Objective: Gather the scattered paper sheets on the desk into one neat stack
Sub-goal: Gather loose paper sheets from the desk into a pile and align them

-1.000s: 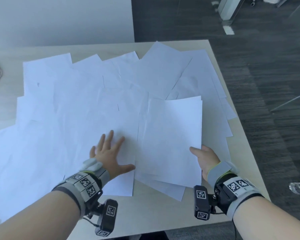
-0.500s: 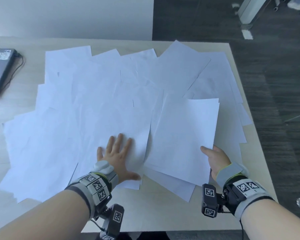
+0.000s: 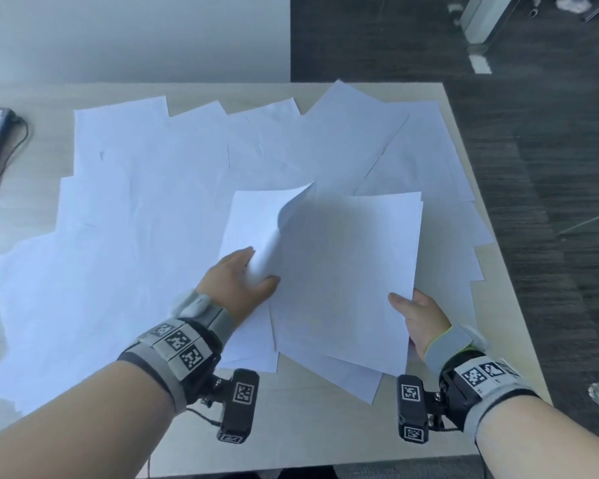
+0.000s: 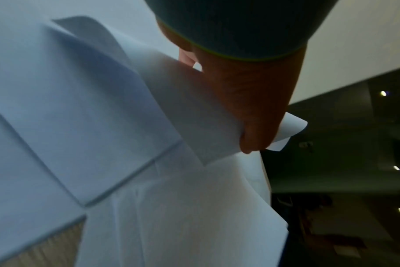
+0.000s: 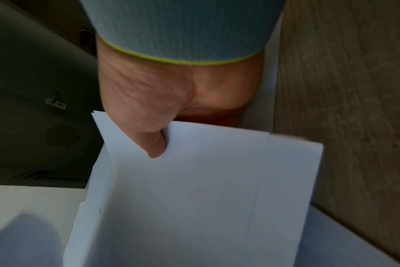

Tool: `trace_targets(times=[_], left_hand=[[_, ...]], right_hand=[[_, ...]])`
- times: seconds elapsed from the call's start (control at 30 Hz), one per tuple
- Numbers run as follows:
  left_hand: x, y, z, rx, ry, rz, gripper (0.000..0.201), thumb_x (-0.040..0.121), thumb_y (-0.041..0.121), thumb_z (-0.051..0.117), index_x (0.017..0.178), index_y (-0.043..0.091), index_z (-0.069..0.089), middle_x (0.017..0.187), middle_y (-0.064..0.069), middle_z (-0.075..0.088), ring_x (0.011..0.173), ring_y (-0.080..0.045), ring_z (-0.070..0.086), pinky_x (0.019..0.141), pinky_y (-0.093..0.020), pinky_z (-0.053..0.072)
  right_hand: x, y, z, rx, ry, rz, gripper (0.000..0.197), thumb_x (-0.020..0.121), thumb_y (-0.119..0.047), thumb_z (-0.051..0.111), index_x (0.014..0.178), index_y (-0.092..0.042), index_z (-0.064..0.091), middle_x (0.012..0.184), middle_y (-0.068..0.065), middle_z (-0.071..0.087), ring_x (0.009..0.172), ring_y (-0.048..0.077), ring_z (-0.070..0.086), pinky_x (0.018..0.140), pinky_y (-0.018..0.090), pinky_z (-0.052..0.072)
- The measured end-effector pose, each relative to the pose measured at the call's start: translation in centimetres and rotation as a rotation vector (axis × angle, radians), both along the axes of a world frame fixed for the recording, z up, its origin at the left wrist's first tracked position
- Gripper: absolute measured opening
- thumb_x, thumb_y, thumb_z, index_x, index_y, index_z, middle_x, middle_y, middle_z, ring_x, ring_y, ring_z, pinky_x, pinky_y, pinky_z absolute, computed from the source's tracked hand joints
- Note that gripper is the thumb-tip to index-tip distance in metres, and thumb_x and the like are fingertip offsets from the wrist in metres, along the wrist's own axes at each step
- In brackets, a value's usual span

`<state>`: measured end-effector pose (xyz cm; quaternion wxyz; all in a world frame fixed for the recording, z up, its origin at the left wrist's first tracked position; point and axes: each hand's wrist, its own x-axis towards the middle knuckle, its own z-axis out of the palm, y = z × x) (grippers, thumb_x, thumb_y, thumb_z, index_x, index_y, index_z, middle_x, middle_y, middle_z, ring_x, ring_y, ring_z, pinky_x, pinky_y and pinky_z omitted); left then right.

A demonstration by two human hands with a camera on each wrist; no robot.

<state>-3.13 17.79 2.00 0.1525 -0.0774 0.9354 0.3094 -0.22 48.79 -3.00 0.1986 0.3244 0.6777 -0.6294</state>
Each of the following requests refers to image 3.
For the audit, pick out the person's left hand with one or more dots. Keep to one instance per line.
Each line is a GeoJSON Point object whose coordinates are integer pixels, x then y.
{"type": "Point", "coordinates": [234, 284]}

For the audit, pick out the person's right hand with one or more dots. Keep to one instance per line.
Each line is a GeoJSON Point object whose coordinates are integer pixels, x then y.
{"type": "Point", "coordinates": [427, 319]}

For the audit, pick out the single white paper sheet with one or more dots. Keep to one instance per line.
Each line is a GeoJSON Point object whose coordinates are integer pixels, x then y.
{"type": "Point", "coordinates": [252, 219]}

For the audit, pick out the stack of white sheets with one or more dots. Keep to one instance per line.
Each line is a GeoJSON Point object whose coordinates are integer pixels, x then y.
{"type": "Point", "coordinates": [349, 274]}

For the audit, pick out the person's left forearm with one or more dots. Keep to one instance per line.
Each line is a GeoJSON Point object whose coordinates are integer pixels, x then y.
{"type": "Point", "coordinates": [75, 424]}

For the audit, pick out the light wooden table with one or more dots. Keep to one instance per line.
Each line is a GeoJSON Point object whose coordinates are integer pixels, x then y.
{"type": "Point", "coordinates": [20, 229]}

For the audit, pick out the white pillar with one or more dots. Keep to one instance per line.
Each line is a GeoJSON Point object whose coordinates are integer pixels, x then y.
{"type": "Point", "coordinates": [484, 17]}

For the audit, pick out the grey office chair base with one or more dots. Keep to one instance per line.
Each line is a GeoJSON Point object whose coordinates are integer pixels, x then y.
{"type": "Point", "coordinates": [539, 7]}

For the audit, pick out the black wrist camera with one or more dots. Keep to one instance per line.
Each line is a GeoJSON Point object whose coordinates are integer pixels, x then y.
{"type": "Point", "coordinates": [239, 404]}
{"type": "Point", "coordinates": [412, 406]}

